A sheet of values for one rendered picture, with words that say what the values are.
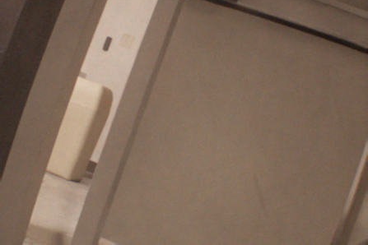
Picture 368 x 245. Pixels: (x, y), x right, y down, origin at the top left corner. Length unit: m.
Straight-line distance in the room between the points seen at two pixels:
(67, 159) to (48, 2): 2.21
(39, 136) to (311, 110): 0.70
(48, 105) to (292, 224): 0.69
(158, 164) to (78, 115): 2.67
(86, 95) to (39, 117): 3.15
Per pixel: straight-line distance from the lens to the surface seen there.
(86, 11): 0.93
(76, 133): 4.06
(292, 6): 1.36
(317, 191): 1.39
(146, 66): 1.36
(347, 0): 1.33
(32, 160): 0.92
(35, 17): 1.98
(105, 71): 5.39
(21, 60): 1.97
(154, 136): 1.42
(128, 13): 5.46
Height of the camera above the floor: 0.46
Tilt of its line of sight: 4 degrees up
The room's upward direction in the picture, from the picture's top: 20 degrees clockwise
